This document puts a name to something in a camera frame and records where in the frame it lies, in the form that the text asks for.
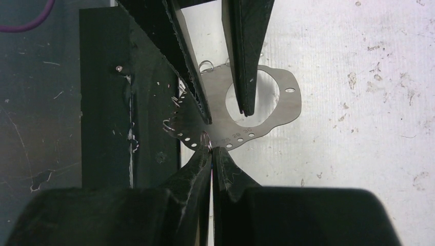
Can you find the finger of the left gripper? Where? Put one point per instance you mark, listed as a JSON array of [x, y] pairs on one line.
[[165, 25], [245, 25]]

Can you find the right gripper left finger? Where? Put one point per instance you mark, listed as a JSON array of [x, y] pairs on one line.
[[174, 213]]

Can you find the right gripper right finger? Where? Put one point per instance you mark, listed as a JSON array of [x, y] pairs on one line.
[[247, 213]]

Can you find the large metal key ring plate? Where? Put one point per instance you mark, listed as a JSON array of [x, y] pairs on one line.
[[278, 103]]

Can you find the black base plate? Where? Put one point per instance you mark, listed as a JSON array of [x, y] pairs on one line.
[[126, 90]]

